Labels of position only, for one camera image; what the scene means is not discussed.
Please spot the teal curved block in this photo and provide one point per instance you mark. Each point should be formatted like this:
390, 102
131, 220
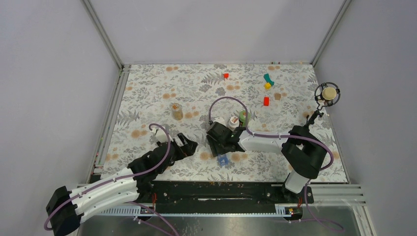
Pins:
268, 79

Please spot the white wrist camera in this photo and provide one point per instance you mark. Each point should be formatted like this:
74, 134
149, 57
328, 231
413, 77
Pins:
219, 120
162, 136

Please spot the floral patterned table mat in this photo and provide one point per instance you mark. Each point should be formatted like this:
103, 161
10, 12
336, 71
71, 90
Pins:
203, 93

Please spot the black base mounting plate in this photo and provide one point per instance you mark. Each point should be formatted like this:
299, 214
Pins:
204, 197

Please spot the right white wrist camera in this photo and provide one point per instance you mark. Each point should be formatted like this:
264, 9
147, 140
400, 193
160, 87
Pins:
219, 120

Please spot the green pill bottle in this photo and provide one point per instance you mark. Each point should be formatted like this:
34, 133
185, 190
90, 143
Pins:
242, 118

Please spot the microphone on tripod stand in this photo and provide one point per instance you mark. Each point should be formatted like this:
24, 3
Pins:
325, 95

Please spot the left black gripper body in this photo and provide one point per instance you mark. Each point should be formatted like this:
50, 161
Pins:
178, 155

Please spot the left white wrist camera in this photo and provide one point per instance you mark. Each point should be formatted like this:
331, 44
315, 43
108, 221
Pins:
162, 136

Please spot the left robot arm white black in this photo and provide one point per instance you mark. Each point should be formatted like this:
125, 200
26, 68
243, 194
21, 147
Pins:
68, 209

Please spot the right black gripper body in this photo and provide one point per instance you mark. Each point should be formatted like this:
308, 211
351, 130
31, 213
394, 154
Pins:
217, 147

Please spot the blue weekly pill organizer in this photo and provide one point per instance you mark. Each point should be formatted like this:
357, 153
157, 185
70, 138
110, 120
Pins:
222, 160

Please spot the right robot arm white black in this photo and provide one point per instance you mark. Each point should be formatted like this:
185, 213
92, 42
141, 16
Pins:
301, 149

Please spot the white cap pill bottle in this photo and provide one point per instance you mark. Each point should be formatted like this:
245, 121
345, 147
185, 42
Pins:
233, 123

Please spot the amber pill bottle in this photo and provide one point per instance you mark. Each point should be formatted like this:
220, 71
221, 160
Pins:
177, 112

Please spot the red rectangular block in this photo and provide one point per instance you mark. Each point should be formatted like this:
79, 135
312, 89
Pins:
266, 101

